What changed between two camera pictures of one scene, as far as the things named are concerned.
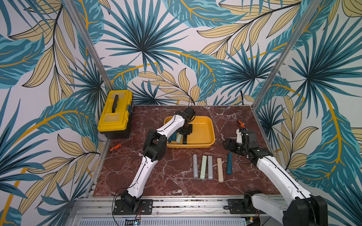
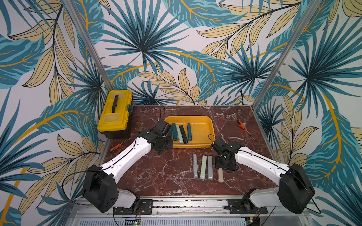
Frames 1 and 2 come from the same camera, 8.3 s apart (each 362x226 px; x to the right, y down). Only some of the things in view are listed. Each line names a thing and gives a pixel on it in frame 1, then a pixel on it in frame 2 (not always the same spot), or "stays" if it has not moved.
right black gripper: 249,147 → 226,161
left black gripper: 188,132 → 170,144
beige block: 220,172 stays
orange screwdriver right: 242,124 stays
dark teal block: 174,136 stays
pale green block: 203,167 stays
